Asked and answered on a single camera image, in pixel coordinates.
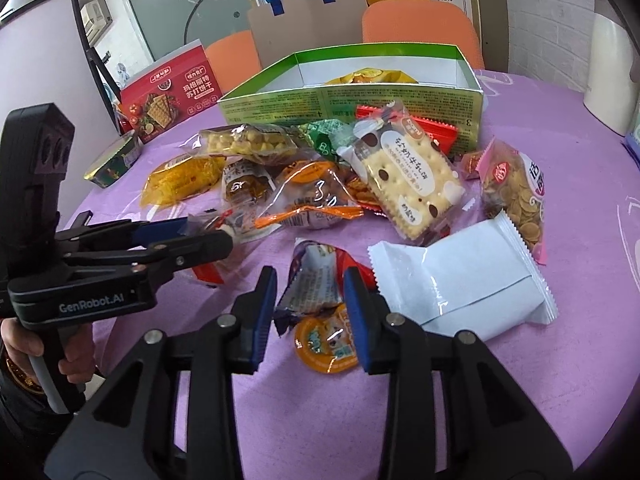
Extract air conditioner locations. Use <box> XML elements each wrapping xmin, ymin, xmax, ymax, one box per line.
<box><xmin>80</xmin><ymin>0</ymin><xmax>114</xmax><ymax>44</ymax></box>

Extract small brown snack packet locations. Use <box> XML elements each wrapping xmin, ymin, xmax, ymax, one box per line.
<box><xmin>221</xmin><ymin>159</ymin><xmax>275</xmax><ymax>207</ymax></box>

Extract orange chair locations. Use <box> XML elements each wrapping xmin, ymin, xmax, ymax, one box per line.
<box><xmin>361</xmin><ymin>0</ymin><xmax>486</xmax><ymax>71</ymax></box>
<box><xmin>205</xmin><ymin>30</ymin><xmax>263</xmax><ymax>93</ymax></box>

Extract green tin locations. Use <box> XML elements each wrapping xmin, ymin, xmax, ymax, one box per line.
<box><xmin>82</xmin><ymin>130</ymin><xmax>143</xmax><ymax>188</ymax></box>

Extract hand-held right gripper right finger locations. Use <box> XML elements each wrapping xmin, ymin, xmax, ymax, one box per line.
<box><xmin>342</xmin><ymin>266</ymin><xmax>573</xmax><ymax>480</ymax></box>

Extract person's left hand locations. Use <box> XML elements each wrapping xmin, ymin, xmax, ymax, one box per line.
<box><xmin>0</xmin><ymin>317</ymin><xmax>101</xmax><ymax>387</ymax></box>

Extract green snack packet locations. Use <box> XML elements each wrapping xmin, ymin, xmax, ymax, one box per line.
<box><xmin>299</xmin><ymin>118</ymin><xmax>357</xmax><ymax>162</ymax></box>

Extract red cracker box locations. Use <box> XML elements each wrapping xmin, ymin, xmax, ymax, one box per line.
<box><xmin>120</xmin><ymin>40</ymin><xmax>223</xmax><ymax>143</ymax></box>

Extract yellow snack packet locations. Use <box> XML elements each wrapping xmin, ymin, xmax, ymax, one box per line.
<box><xmin>326</xmin><ymin>66</ymin><xmax>420</xmax><ymax>86</ymax></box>

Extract white cylindrical container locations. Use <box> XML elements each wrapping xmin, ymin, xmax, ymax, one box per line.
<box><xmin>582</xmin><ymin>10</ymin><xmax>640</xmax><ymax>137</ymax></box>

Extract orange jelly cup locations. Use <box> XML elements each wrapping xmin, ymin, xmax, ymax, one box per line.
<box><xmin>291</xmin><ymin>304</ymin><xmax>364</xmax><ymax>376</ymax></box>

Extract orange biscuit packet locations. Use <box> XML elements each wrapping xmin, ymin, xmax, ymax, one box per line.
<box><xmin>342</xmin><ymin>167</ymin><xmax>387</xmax><ymax>210</ymax></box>

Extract person's left forearm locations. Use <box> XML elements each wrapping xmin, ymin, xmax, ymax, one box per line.
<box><xmin>0</xmin><ymin>350</ymin><xmax>86</xmax><ymax>466</ymax></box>

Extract red fried snack packet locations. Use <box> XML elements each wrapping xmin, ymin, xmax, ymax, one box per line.
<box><xmin>354</xmin><ymin>104</ymin><xmax>460</xmax><ymax>157</ymax></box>

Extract brown paper bag blue handles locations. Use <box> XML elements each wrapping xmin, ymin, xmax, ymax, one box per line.
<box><xmin>247</xmin><ymin>0</ymin><xmax>368</xmax><ymax>71</ymax></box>

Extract whiteboard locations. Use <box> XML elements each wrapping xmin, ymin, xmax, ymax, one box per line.
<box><xmin>0</xmin><ymin>0</ymin><xmax>123</xmax><ymax>171</ymax></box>

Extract purple tablecloth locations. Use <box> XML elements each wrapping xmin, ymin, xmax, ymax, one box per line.
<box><xmin>75</xmin><ymin>67</ymin><xmax>640</xmax><ymax>480</ymax></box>

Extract yellow corn packet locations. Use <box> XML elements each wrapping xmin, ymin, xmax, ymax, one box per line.
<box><xmin>141</xmin><ymin>155</ymin><xmax>227</xmax><ymax>207</ymax></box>

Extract clear yellow puffs packet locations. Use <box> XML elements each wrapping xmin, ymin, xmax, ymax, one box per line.
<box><xmin>180</xmin><ymin>124</ymin><xmax>307</xmax><ymax>167</ymax></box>

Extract clear orange snack packet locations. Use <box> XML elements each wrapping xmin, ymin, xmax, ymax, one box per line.
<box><xmin>189</xmin><ymin>207</ymin><xmax>287</xmax><ymax>288</ymax></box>

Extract green cardboard box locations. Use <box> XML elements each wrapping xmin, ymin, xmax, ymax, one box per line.
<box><xmin>217</xmin><ymin>43</ymin><xmax>485</xmax><ymax>153</ymax></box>

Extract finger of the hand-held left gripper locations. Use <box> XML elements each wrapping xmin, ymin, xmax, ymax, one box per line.
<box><xmin>55</xmin><ymin>212</ymin><xmax>202</xmax><ymax>257</ymax></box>
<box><xmin>64</xmin><ymin>231</ymin><xmax>236</xmax><ymax>287</ymax></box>

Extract clear orange bread packet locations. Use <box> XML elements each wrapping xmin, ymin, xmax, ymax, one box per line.
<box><xmin>254</xmin><ymin>159</ymin><xmax>367</xmax><ymax>232</ymax></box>

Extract pink coin biscuit packet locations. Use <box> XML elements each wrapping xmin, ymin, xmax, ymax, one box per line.
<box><xmin>474</xmin><ymin>136</ymin><xmax>549</xmax><ymax>266</ymax></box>

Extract clear cream cracker packet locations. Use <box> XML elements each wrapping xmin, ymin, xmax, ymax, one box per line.
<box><xmin>336</xmin><ymin>99</ymin><xmax>473</xmax><ymax>247</ymax></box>

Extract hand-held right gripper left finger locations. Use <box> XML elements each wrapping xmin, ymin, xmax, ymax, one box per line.
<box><xmin>44</xmin><ymin>266</ymin><xmax>279</xmax><ymax>480</ymax></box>

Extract purple and white snack packet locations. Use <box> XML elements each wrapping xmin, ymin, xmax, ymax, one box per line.
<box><xmin>272</xmin><ymin>237</ymin><xmax>351</xmax><ymax>333</ymax></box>

